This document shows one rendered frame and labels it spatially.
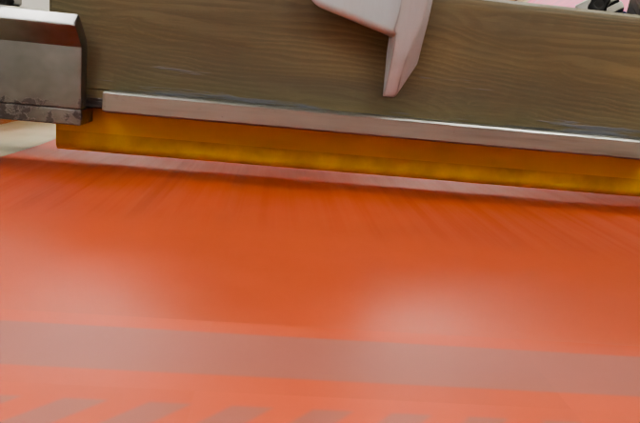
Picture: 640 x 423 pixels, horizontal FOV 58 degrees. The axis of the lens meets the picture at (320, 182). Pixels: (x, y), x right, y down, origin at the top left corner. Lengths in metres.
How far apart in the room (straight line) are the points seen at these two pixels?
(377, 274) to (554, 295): 0.05
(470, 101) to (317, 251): 0.15
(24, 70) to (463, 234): 0.22
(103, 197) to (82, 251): 0.07
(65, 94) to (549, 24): 0.25
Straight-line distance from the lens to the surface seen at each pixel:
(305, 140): 0.32
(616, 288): 0.22
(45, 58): 0.31
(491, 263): 0.22
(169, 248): 0.19
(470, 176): 0.34
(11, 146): 0.38
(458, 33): 0.32
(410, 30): 0.28
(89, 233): 0.21
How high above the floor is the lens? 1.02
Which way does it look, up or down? 12 degrees down
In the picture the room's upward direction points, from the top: 6 degrees clockwise
